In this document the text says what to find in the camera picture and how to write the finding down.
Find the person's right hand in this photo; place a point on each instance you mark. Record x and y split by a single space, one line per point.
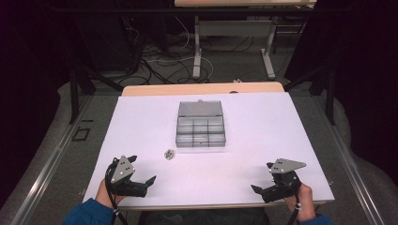
305 200

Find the white table cover sheet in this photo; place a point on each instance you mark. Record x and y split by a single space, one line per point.
244 146

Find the aluminium floor rail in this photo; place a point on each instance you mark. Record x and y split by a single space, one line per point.
350 168
50 162

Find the black horizontal bar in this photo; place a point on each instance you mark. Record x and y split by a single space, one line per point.
187 11

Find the wooden table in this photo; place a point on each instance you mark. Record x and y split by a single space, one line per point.
200 88

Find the clear plastic compartment box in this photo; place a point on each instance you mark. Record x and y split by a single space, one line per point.
200 125

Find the person's dark lap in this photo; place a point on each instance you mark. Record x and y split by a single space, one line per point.
203 217

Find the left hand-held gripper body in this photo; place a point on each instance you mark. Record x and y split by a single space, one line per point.
123 175

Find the white-legged desk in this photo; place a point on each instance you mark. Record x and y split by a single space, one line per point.
237 28

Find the black metal stand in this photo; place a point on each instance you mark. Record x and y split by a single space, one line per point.
328 90
75 90

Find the small metal part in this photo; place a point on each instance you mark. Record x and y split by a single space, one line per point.
169 154

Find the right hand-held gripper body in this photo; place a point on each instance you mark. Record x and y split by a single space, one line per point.
284 178

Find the person's left hand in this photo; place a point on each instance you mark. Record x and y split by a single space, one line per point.
104 195

